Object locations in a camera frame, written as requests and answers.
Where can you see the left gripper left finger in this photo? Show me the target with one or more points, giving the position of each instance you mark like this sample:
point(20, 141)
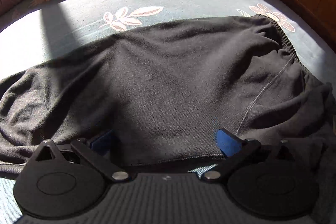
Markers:
point(99, 152)

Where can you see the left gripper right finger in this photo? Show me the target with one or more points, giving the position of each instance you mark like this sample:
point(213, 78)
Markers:
point(238, 154)

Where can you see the black sweatpants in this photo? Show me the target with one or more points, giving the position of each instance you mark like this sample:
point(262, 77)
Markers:
point(165, 89)

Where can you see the grey patterned bed sheet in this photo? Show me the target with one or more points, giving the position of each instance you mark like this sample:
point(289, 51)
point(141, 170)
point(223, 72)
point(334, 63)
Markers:
point(52, 29)

